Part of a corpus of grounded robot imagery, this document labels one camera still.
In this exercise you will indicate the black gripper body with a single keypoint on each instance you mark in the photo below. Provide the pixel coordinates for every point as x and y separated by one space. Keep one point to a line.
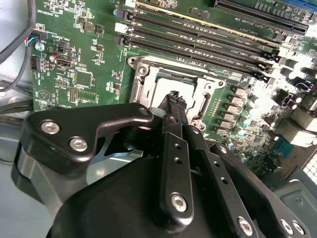
119 198

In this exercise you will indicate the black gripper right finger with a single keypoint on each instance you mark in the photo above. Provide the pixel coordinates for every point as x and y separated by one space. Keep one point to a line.
218 173

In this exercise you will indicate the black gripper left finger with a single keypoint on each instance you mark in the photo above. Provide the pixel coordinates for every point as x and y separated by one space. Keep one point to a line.
74 119

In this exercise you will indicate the metal CPU socket cover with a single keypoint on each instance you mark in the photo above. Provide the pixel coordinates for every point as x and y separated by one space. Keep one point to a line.
148 86

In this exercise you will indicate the silver CPU with green edge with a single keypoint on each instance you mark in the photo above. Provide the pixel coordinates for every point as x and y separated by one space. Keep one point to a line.
163 89

